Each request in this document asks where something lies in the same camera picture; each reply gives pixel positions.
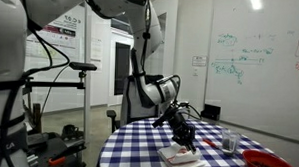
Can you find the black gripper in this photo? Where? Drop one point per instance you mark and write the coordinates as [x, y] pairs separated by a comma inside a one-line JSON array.
[[183, 134]]

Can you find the white towel with red stripes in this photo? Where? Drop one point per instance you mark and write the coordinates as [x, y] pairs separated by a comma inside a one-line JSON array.
[[178, 156]]

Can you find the red marker pen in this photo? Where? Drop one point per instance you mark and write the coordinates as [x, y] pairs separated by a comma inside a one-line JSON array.
[[210, 143]]

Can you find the clear glass with beans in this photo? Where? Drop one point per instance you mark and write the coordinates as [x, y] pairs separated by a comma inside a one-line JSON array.
[[230, 140]]

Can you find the red bowl with beans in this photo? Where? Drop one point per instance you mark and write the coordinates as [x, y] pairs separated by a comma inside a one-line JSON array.
[[256, 158]]

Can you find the black camera on stand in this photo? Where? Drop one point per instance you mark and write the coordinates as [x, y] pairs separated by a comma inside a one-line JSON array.
[[82, 66]]

